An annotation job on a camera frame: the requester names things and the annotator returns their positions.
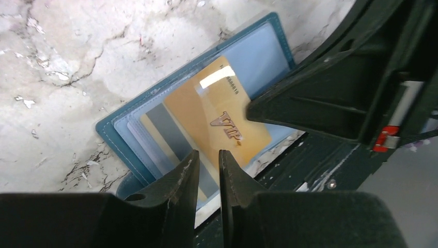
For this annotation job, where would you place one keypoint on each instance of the gold VIP card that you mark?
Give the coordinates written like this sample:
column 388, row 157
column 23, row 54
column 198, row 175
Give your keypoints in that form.
column 206, row 113

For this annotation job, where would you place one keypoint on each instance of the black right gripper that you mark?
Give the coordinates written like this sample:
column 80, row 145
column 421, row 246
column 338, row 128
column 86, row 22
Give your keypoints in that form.
column 373, row 82

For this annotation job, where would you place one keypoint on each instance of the blue leather card holder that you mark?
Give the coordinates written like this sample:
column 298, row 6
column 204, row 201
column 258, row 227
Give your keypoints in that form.
column 261, row 55

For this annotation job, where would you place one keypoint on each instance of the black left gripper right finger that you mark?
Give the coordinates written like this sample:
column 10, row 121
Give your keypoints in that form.
column 255, row 217

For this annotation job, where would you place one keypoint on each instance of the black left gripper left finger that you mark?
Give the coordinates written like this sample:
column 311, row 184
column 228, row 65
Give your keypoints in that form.
column 160, row 215

